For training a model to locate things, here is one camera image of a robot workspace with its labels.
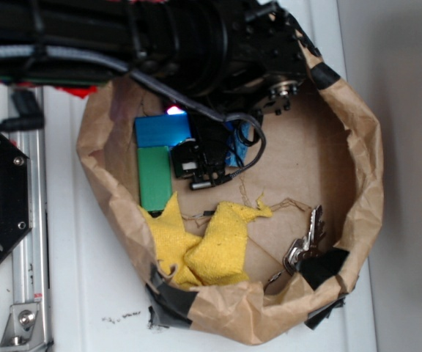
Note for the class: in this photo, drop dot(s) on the white tray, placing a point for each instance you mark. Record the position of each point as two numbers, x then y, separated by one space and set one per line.
98 302

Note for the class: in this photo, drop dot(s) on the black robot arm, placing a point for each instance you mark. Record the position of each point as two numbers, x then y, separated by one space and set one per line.
229 62

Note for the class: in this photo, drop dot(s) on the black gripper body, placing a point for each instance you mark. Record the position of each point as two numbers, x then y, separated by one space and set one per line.
201 158

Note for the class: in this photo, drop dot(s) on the silver keys bunch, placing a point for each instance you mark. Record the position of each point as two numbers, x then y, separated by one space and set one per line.
307 246

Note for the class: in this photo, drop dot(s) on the metal corner bracket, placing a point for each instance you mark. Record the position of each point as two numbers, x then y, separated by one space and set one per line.
24 330

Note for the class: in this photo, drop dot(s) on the aluminium extrusion rail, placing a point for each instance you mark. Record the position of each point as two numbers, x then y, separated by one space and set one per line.
30 268

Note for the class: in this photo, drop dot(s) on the blue rectangular block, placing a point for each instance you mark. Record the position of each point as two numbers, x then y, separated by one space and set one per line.
162 130

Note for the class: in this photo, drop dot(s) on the brown paper bag bin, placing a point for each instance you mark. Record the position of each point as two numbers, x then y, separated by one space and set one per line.
326 150

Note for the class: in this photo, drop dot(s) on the yellow cloth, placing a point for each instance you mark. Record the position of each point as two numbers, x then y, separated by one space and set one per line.
217 257

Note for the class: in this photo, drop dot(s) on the blue sponge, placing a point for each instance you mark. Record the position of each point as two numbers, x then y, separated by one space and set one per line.
238 144

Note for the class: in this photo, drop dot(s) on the green rectangular block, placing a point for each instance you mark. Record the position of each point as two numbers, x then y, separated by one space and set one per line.
154 177

